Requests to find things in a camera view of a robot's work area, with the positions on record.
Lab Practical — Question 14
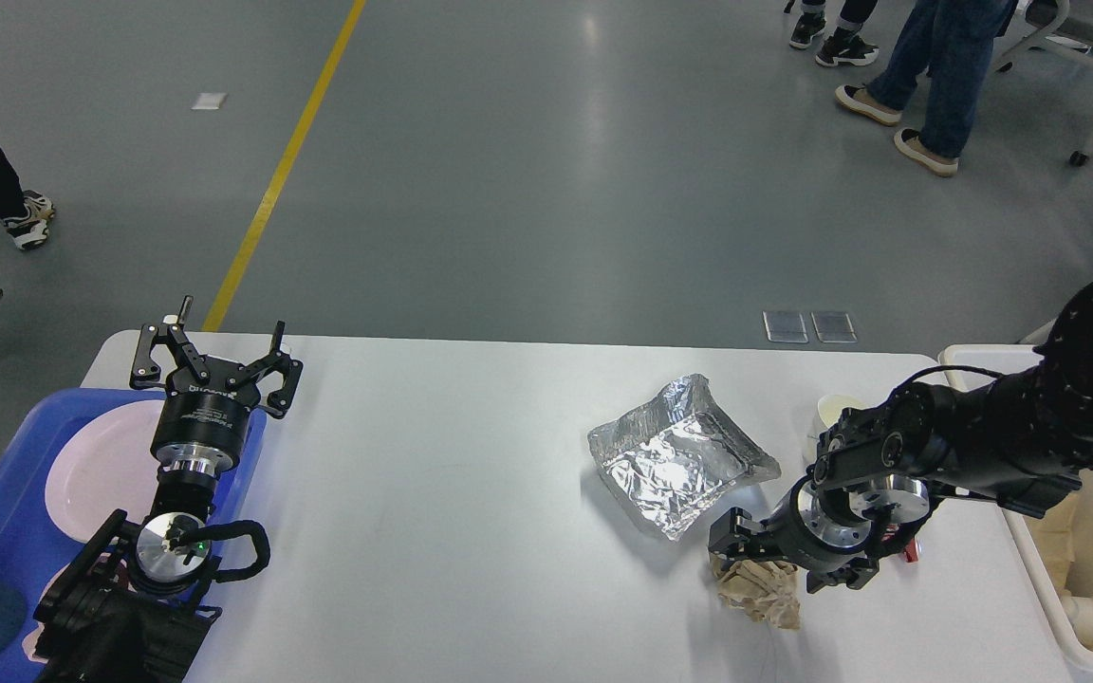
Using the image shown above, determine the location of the crushed red soda can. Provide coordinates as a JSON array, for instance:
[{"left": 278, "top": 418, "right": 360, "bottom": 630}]
[{"left": 895, "top": 531, "right": 920, "bottom": 563}]

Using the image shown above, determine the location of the white roll in bin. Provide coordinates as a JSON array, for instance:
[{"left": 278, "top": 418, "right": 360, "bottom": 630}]
[{"left": 1058, "top": 591, "right": 1093, "bottom": 652}]

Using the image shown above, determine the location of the person in dark sneakers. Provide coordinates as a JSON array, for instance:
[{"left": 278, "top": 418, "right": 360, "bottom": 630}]
[{"left": 787, "top": 1, "right": 880, "bottom": 66}]

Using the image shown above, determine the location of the small white cup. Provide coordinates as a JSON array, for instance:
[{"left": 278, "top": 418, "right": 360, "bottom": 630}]
[{"left": 807, "top": 395, "right": 868, "bottom": 454}]

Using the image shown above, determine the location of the crumpled aluminium foil tray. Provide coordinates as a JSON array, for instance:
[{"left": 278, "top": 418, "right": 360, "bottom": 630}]
[{"left": 586, "top": 375, "right": 781, "bottom": 542}]

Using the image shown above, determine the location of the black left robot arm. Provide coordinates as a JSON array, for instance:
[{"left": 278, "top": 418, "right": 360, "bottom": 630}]
[{"left": 33, "top": 297, "right": 304, "bottom": 682}]

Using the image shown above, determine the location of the floor socket plate left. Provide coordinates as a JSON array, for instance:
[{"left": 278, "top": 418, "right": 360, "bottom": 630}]
[{"left": 762, "top": 310, "right": 808, "bottom": 344}]

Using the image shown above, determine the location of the brown paper bag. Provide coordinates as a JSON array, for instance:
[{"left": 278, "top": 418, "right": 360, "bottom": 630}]
[{"left": 1027, "top": 492, "right": 1081, "bottom": 596}]

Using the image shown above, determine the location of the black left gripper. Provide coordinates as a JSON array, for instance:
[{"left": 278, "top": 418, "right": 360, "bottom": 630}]
[{"left": 128, "top": 296, "right": 303, "bottom": 475}]

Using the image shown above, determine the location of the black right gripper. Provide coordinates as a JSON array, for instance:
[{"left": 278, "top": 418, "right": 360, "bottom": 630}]
[{"left": 708, "top": 476, "right": 880, "bottom": 594}]

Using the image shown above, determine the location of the floor socket plate right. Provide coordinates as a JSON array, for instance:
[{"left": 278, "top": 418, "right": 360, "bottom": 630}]
[{"left": 810, "top": 311, "right": 858, "bottom": 344}]

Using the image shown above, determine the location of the person in blue jeans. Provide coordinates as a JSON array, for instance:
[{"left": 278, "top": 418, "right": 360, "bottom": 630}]
[{"left": 834, "top": 1, "right": 1016, "bottom": 177}]

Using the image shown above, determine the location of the pink mug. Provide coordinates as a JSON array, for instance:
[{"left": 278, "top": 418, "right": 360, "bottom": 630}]
[{"left": 21, "top": 564, "right": 73, "bottom": 660}]

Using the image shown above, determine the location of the brown paper ball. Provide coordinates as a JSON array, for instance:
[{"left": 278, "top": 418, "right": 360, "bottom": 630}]
[{"left": 710, "top": 554, "right": 801, "bottom": 631}]

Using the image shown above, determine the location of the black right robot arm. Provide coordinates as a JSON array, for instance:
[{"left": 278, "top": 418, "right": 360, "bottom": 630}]
[{"left": 708, "top": 282, "right": 1093, "bottom": 593}]

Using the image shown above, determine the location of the floor socket plate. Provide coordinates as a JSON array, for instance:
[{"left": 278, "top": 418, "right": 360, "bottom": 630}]
[
  {"left": 810, "top": 311, "right": 858, "bottom": 344},
  {"left": 762, "top": 310, "right": 808, "bottom": 344}
]

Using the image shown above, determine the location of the pink plate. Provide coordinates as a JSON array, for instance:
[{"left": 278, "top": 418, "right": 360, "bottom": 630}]
[{"left": 45, "top": 399, "right": 163, "bottom": 542}]

